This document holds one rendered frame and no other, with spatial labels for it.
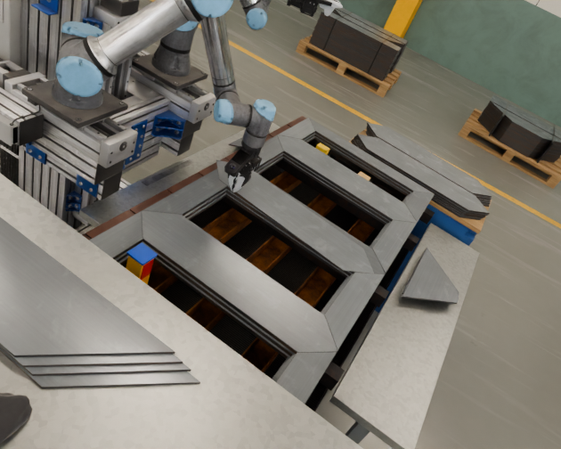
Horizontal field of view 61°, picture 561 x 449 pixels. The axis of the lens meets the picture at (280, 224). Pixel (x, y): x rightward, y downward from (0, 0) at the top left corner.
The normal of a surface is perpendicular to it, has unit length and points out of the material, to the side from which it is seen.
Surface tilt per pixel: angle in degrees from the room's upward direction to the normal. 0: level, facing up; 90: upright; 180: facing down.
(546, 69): 90
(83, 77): 95
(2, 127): 90
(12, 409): 7
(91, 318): 0
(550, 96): 90
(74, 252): 0
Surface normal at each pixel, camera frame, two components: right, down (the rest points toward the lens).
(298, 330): 0.34, -0.72
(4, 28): -0.42, 0.45
